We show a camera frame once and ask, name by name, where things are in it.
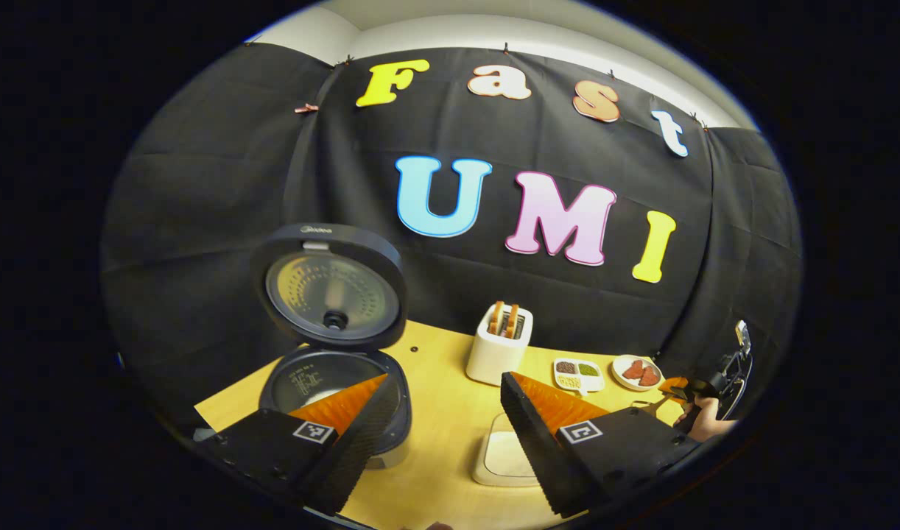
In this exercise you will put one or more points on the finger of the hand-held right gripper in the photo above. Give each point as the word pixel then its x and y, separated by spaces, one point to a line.
pixel 672 384

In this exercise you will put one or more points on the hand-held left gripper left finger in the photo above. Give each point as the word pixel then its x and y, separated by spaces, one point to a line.
pixel 361 434

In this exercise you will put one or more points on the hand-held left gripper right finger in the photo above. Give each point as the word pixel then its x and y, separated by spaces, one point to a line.
pixel 531 434

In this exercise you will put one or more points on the dark grey rice cooker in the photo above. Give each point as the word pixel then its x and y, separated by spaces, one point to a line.
pixel 332 294

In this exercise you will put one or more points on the red meat piece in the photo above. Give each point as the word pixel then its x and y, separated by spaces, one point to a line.
pixel 633 369
pixel 649 376

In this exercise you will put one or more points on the round white plate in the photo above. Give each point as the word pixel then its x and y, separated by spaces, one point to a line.
pixel 618 375

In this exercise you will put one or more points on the pale yellow soybeans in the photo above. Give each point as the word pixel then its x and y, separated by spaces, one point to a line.
pixel 568 382

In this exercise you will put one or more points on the dark brown beans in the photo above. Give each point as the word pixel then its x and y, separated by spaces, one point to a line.
pixel 565 366

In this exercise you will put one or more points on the white divided dish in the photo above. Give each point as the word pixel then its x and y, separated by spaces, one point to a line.
pixel 593 383

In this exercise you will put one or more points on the white toaster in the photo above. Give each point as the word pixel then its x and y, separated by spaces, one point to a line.
pixel 494 361

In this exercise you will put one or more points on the green mung beans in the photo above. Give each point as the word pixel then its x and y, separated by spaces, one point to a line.
pixel 588 369

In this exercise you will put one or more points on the toast bread slice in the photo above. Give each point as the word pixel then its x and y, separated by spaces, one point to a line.
pixel 497 318
pixel 512 322

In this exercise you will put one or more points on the black backdrop cloth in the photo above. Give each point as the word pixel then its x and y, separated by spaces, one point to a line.
pixel 199 184

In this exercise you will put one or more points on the copper clip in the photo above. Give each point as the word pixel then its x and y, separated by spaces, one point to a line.
pixel 307 108

